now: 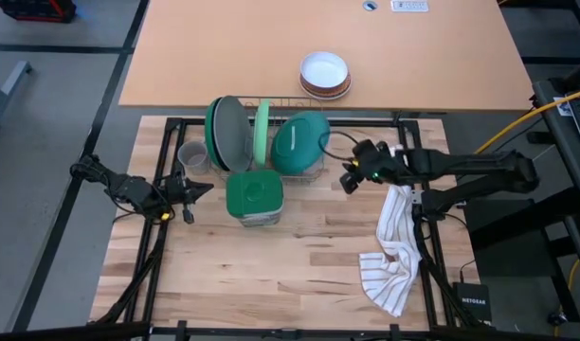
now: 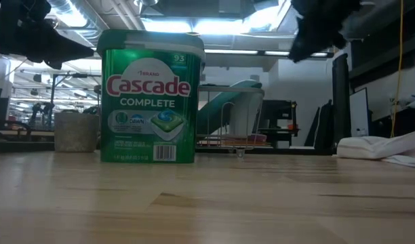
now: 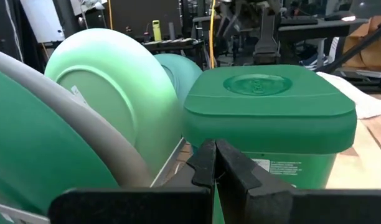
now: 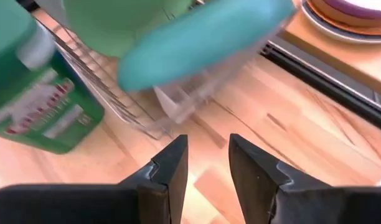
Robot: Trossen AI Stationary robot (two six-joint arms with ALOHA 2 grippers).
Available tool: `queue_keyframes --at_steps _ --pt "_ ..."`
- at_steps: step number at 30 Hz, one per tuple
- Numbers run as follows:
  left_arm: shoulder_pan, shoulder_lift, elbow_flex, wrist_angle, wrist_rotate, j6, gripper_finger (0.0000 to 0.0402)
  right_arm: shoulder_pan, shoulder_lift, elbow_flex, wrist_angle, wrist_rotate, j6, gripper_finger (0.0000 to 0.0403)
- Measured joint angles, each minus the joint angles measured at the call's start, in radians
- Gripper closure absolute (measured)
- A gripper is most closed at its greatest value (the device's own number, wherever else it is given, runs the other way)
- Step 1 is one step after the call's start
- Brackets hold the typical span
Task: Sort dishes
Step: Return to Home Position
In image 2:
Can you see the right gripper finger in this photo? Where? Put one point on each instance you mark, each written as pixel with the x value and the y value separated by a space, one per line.
pixel 312 44
pixel 339 40

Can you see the clear plastic measuring cup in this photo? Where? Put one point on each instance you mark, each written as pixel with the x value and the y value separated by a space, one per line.
pixel 75 132

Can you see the green Cascade detergent tub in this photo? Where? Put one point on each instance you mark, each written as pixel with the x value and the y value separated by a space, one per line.
pixel 150 112

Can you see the teal plate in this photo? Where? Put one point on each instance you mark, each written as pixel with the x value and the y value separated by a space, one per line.
pixel 221 105

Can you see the white striped dish towel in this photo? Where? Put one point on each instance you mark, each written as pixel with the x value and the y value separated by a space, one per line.
pixel 380 145

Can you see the whiteboard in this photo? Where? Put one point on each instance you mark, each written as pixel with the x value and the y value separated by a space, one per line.
pixel 359 112

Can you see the black cart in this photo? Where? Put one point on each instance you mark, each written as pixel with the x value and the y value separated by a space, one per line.
pixel 278 115

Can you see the translucent utensil holder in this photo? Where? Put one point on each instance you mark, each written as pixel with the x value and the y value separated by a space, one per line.
pixel 250 115

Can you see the white bowl with brown outside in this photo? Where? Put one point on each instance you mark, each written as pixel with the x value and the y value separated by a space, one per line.
pixel 258 137

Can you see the black upright post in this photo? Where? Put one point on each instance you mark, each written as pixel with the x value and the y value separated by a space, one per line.
pixel 341 101

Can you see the black aluminium frame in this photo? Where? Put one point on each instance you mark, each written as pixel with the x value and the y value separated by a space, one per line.
pixel 24 145

